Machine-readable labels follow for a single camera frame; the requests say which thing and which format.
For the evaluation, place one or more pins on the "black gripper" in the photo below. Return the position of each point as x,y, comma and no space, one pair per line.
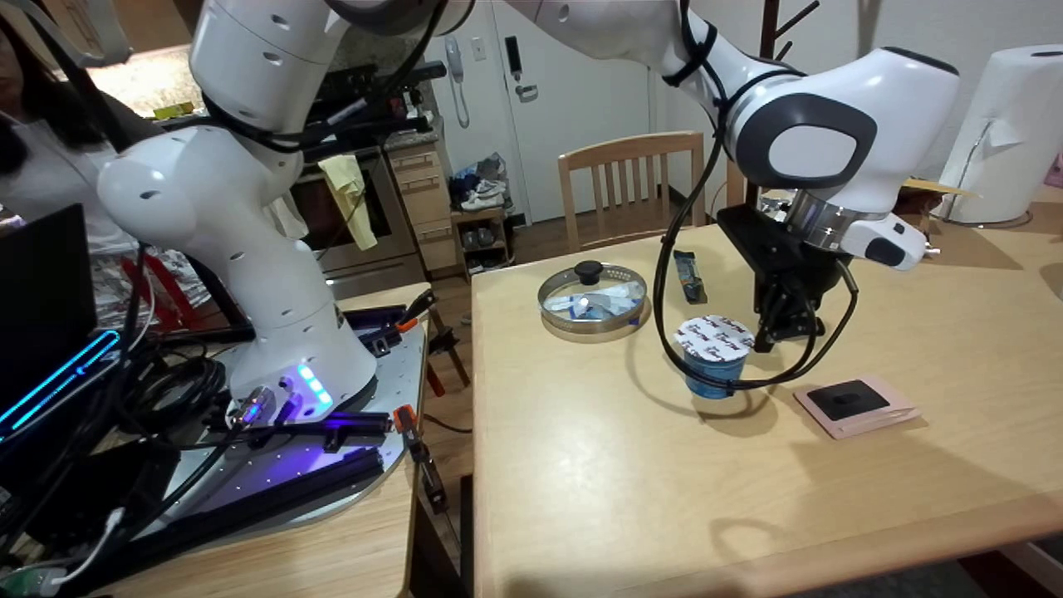
781,249

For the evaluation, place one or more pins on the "blue cup with foil lid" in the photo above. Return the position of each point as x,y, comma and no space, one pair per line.
714,360

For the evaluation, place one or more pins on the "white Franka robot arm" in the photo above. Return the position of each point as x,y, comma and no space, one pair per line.
253,220

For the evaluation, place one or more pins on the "pink cased smartphone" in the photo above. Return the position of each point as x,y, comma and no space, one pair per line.
855,405

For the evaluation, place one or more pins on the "dark wooden coat rack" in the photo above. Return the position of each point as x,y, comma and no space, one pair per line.
788,29

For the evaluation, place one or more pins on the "pair of white shoes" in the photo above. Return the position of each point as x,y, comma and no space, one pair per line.
482,189

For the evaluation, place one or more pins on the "wooden drawer cabinet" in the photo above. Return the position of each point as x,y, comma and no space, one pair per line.
421,203

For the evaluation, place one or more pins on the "black orange bar clamp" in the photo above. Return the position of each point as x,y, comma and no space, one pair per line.
399,328
418,459

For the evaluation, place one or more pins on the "yellow hanging cloth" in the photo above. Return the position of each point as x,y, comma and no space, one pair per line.
353,199

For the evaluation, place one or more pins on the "grey robot mounting plate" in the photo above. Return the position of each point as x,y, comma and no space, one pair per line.
320,459

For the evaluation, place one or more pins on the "black box with blue light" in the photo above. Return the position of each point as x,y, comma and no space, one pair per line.
62,383

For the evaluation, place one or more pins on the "black laptop screen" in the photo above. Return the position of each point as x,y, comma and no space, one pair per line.
43,300

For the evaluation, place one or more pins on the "white wall telephone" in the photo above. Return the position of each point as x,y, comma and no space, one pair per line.
456,85

